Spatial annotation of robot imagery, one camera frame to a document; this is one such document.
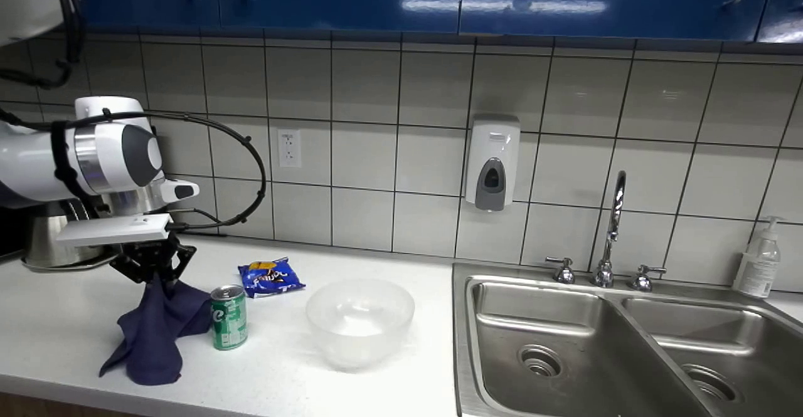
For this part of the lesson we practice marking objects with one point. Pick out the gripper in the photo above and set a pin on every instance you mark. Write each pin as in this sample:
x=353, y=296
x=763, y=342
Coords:
x=152, y=249

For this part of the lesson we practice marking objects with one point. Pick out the white wall soap dispenser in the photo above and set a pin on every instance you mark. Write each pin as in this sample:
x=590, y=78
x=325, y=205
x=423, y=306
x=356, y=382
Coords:
x=492, y=160

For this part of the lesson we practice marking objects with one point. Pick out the chrome tap lever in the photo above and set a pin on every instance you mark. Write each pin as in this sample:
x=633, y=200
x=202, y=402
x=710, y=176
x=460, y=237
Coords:
x=643, y=277
x=563, y=270

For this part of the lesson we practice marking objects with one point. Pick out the chrome tap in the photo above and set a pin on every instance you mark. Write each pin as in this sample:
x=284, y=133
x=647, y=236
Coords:
x=613, y=222

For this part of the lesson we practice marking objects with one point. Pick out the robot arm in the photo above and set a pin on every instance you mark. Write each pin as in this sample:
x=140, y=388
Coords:
x=37, y=160

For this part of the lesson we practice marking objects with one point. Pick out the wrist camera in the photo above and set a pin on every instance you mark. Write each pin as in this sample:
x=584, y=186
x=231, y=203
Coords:
x=113, y=229

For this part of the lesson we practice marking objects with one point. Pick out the clear plastic bowl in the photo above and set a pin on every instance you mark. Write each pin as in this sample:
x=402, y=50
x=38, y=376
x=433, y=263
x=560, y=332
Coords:
x=359, y=326

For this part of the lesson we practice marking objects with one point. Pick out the silver metal kettle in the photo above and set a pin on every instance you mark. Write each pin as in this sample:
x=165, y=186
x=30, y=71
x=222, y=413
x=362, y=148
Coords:
x=47, y=241

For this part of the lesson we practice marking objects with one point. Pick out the white wall socket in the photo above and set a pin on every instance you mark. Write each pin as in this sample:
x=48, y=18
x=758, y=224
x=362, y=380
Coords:
x=289, y=148

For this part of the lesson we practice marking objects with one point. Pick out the blue snack bag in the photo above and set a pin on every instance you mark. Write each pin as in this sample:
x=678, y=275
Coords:
x=271, y=277

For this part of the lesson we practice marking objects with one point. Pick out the steel double sink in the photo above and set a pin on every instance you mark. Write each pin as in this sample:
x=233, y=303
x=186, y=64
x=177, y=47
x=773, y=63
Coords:
x=596, y=342

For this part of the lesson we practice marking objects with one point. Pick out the clear pump sanitizer bottle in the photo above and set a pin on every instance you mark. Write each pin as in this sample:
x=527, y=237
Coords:
x=757, y=266

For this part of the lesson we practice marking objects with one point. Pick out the dark blue towel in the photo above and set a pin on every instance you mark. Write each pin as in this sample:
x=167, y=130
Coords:
x=157, y=329

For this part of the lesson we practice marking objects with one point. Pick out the green soda can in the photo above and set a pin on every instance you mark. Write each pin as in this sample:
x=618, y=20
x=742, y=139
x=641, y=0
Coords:
x=229, y=320

